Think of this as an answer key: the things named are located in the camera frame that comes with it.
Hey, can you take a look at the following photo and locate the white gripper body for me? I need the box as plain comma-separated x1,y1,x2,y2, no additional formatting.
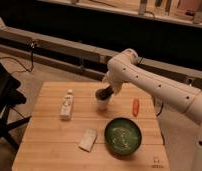
102,71,124,95

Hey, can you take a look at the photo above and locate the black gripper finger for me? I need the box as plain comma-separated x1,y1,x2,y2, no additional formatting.
95,86,113,100

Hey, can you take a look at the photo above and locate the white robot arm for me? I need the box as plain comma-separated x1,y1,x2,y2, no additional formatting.
96,49,202,171

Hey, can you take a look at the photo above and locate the orange carrot toy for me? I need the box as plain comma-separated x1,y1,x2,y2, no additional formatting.
132,98,139,117

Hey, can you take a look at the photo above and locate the white plastic bottle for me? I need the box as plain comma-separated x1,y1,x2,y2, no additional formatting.
60,89,74,120

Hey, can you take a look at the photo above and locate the green bowl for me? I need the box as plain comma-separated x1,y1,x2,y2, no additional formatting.
104,117,142,156

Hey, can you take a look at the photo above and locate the black office chair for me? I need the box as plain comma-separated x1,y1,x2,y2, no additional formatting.
0,62,30,150

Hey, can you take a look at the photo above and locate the black cable on floor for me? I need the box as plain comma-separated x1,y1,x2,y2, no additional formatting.
0,39,39,75

